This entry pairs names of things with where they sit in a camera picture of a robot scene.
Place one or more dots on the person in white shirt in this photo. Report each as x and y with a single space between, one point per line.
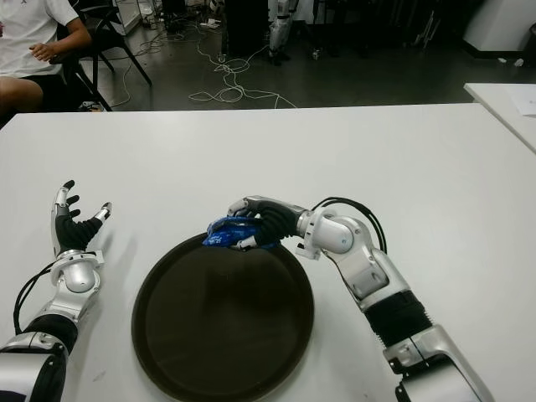
25 37

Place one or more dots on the silver humanoid robot legs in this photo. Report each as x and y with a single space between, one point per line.
278 31

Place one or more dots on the white paper sheet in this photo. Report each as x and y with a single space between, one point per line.
525 100

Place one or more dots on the blue Oreo packet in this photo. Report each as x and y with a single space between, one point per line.
226 234

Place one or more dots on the black folding chair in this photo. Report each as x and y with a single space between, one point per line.
104 42

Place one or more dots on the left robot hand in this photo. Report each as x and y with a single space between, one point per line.
69 232

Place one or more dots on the round brown tray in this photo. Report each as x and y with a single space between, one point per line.
222 326

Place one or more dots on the white machine housing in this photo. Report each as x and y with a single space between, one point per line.
498 25

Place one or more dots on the black cabinet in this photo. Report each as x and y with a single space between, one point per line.
247 29

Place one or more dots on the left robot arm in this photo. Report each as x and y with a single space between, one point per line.
77 276

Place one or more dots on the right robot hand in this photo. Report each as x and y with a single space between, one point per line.
278 220

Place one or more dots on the white power strip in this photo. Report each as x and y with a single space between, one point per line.
210 23

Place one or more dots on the white side table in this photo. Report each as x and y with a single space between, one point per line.
494 104

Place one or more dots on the small floor power socket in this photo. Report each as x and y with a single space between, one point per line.
90 106

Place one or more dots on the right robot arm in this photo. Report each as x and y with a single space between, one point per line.
335 234

